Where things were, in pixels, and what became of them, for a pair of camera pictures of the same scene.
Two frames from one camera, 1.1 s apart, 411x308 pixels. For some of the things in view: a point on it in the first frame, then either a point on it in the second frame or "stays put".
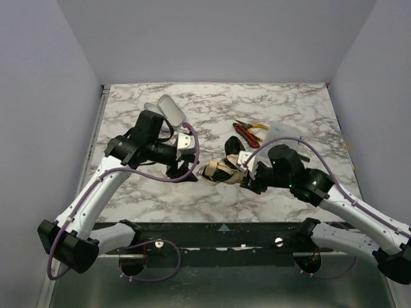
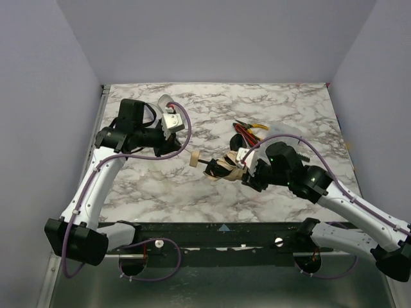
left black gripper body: (181, 161) → (169, 145)
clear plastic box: (277, 130) stays put
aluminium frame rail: (158, 253) stays put
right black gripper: (249, 179) stays put
